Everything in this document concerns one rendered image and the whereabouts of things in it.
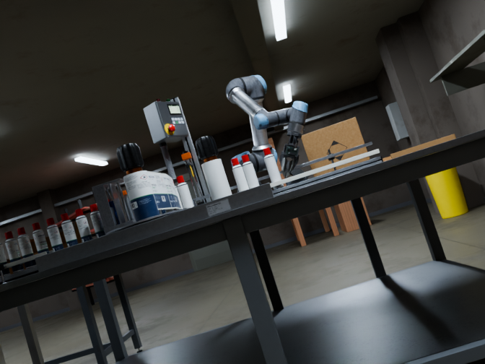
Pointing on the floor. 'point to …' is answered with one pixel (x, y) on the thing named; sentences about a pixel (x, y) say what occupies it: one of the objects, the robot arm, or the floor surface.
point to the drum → (447, 193)
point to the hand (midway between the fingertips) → (285, 174)
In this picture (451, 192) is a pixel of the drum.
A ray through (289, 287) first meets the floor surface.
